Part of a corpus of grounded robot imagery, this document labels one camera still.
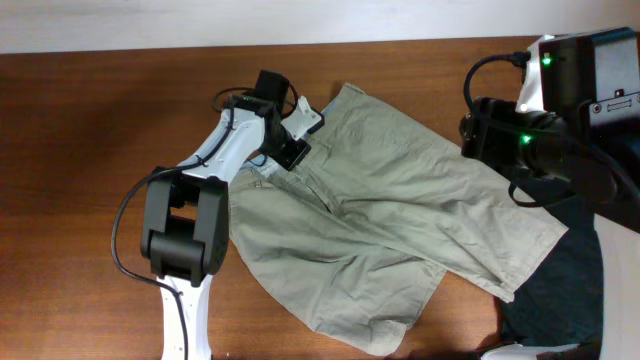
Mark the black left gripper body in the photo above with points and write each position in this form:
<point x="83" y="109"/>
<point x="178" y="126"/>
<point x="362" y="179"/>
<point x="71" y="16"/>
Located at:
<point x="284" y="149"/>

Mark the khaki shorts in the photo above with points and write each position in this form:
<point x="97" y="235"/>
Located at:
<point x="356" y="238"/>

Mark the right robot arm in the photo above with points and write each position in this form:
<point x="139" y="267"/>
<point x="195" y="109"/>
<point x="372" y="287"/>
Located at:
<point x="577" y="120"/>

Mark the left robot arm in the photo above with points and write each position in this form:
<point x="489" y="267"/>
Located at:
<point x="187" y="216"/>

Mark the dark shirt with white collar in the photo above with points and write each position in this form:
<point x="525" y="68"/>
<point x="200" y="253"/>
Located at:
<point x="562" y="302"/>

